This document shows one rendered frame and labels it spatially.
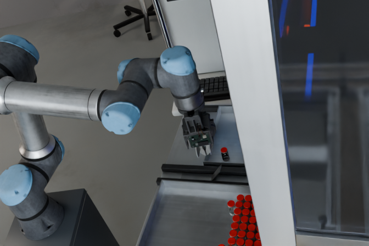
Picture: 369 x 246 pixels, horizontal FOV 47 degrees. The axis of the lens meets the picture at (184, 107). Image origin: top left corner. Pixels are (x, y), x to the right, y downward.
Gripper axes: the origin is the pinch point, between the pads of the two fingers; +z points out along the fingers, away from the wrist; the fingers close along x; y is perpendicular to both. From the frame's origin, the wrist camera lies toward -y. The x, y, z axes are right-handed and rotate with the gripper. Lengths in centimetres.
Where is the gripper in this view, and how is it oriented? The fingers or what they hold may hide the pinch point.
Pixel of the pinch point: (205, 149)
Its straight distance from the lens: 122.9
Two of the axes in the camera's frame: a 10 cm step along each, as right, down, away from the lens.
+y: 0.3, 6.4, -7.6
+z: 2.3, 7.4, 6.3
